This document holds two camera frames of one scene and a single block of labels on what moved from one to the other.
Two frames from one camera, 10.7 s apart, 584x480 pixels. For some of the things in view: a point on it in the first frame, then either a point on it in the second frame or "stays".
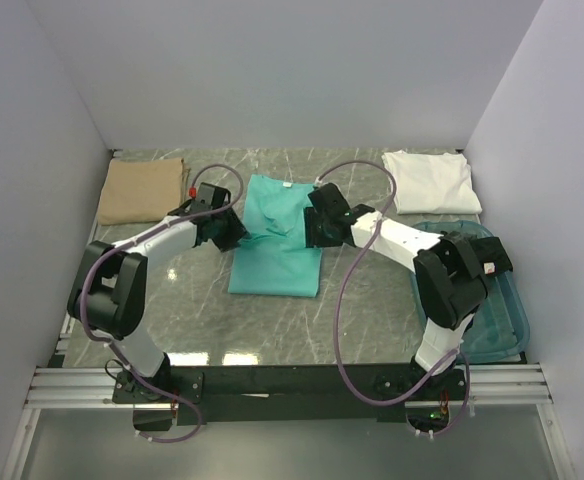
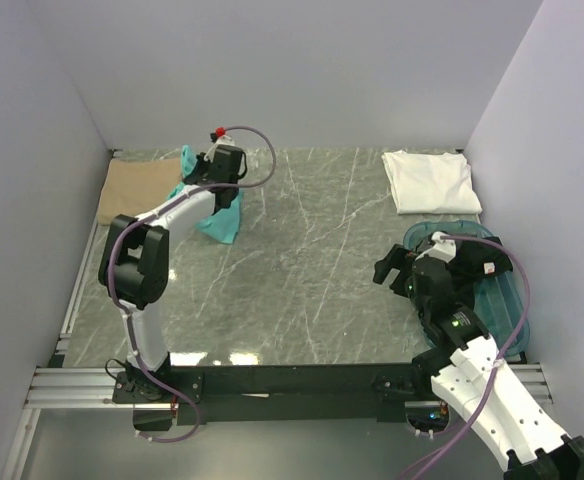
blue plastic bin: (499, 328) stays
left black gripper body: (229, 229) to (201, 167)
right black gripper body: (316, 229) to (400, 258)
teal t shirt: (273, 259) to (225, 226)
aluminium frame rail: (77, 386) stays
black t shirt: (473, 257) stays
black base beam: (208, 396) stays
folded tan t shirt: (142, 189) stays
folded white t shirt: (428, 183) stays
